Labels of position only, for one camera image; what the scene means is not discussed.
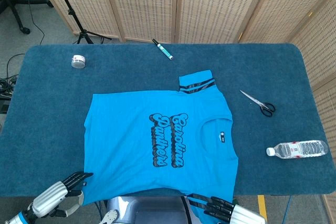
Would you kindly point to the blue printed T-shirt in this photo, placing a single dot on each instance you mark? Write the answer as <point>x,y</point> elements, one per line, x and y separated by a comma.
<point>118,142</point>

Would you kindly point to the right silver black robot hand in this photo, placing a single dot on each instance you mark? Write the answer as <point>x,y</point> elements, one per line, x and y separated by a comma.
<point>244,217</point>

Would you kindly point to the clear plastic water bottle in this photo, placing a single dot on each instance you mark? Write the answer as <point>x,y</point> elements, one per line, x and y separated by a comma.
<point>299,149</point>

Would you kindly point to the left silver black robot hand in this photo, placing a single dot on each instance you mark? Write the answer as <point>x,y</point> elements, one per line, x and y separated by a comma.
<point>51,197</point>

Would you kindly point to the white perforated plate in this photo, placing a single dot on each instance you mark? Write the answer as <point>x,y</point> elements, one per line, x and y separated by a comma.
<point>110,216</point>

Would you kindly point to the dark blue carpet table cover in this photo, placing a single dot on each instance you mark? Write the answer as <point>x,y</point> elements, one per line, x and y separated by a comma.
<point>52,103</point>

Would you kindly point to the black office chair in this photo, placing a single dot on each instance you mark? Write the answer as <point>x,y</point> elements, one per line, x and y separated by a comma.
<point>15,3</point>

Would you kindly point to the silver-blue robot base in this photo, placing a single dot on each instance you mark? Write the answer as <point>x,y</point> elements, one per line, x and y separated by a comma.
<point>157,212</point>

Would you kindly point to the small white tape roll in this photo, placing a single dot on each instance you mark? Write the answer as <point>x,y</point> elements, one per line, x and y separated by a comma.
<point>78,62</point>

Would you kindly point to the black tripod stand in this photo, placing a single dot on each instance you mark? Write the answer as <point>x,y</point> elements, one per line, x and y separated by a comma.
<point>74,16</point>

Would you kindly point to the white green marker pen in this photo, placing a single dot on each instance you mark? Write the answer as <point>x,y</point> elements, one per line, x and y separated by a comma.
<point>162,49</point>

